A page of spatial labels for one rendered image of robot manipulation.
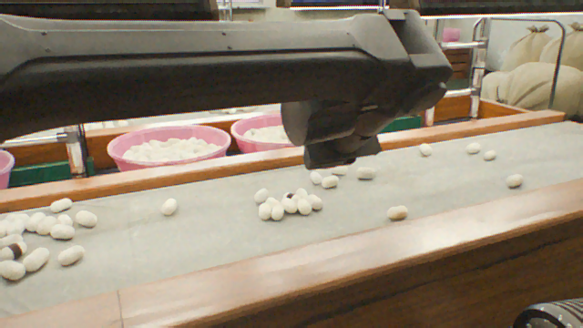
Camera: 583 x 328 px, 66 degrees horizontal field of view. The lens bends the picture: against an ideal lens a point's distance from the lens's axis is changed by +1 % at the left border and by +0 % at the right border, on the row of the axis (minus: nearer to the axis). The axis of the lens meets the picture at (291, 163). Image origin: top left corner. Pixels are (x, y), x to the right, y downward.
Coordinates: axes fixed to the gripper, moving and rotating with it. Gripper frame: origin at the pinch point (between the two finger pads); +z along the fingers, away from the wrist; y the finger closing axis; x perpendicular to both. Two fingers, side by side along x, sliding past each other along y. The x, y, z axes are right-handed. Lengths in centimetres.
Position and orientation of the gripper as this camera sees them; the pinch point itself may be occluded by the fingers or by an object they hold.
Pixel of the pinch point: (312, 158)
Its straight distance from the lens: 63.4
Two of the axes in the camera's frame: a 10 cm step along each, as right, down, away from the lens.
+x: 2.6, 9.3, -2.7
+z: -3.3, 3.4, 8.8
